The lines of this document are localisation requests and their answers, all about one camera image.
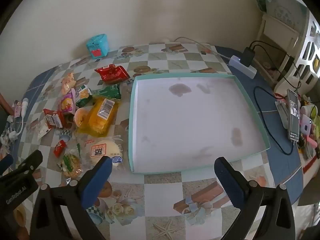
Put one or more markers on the white wooden chair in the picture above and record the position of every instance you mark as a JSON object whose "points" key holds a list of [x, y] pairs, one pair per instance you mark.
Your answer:
{"points": [[280, 27]]}

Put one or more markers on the red snack packet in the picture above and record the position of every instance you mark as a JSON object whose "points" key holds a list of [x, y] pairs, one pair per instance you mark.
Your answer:
{"points": [[112, 73]]}

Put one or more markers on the white power strip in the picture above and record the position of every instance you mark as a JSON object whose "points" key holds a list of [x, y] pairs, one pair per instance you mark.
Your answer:
{"points": [[246, 69]]}

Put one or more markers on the yellow clear snack packet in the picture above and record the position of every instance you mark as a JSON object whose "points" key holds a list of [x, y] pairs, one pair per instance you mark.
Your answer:
{"points": [[101, 116]]}

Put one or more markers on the green striped cracker packet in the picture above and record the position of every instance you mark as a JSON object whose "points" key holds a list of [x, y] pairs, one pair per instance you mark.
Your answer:
{"points": [[71, 163]]}

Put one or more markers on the black charger plug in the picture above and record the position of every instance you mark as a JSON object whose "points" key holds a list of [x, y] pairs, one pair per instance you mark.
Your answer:
{"points": [[247, 56]]}

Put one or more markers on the brown wooden rail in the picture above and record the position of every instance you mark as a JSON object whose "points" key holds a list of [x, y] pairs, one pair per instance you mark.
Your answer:
{"points": [[5, 103]]}

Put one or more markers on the small pink sachet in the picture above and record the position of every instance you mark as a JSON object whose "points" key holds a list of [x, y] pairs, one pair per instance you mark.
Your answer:
{"points": [[17, 110]]}

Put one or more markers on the green and white cracker packet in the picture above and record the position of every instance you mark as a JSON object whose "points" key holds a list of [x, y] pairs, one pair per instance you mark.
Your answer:
{"points": [[83, 95]]}

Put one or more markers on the yellow jelly cup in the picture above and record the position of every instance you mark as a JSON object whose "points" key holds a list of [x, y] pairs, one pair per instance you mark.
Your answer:
{"points": [[81, 117]]}

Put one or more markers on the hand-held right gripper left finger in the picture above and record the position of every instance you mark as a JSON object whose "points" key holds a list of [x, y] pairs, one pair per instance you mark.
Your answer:
{"points": [[97, 180]]}

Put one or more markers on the teal cardboard tray box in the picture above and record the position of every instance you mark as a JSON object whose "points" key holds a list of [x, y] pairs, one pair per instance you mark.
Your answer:
{"points": [[190, 120]]}

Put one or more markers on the checked printed tablecloth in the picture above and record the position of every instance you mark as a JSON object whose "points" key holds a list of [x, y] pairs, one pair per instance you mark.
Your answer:
{"points": [[160, 192]]}

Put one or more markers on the round bun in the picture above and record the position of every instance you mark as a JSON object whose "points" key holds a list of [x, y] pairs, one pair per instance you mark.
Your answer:
{"points": [[105, 151]]}

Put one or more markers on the pink plastic item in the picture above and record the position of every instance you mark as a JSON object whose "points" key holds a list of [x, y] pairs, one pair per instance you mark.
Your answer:
{"points": [[307, 125]]}

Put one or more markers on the dark green snack packet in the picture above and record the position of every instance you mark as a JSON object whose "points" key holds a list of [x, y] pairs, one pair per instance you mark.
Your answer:
{"points": [[108, 92]]}

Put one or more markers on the brown milk biscuit packet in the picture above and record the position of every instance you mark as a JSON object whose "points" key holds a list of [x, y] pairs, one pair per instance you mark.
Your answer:
{"points": [[53, 118]]}

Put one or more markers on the orange snack packet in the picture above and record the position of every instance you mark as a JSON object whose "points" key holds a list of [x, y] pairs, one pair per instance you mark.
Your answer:
{"points": [[67, 83]]}

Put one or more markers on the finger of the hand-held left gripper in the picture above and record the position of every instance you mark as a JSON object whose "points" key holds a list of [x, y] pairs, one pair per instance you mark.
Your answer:
{"points": [[5, 163], [30, 161]]}

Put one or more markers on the grey printed cloth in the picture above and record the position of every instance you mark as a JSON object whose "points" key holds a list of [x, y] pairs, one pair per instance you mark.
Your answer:
{"points": [[287, 10]]}

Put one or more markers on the small red candy packet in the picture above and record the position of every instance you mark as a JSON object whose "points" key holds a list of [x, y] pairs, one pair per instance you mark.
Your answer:
{"points": [[60, 148]]}

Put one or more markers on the smartphone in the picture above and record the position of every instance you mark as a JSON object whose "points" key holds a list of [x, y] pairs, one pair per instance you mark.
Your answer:
{"points": [[293, 115]]}

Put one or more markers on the teal tin box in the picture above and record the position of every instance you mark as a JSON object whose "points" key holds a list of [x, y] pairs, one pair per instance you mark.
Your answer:
{"points": [[97, 45]]}

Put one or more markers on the pink snack packet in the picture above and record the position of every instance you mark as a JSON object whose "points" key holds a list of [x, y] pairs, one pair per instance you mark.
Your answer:
{"points": [[67, 103]]}

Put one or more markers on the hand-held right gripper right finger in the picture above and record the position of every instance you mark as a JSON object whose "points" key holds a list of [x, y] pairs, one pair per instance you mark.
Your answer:
{"points": [[230, 182]]}

